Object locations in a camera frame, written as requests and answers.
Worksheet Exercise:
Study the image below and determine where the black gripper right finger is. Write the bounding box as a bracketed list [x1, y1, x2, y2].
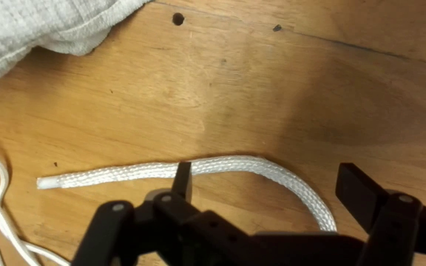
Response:
[334, 161, 426, 266]

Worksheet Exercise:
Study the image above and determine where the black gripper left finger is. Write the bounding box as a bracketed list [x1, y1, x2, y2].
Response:
[69, 161, 274, 266]

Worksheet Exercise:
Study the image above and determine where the white terry towel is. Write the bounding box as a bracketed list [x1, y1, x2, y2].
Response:
[0, 0, 151, 87]

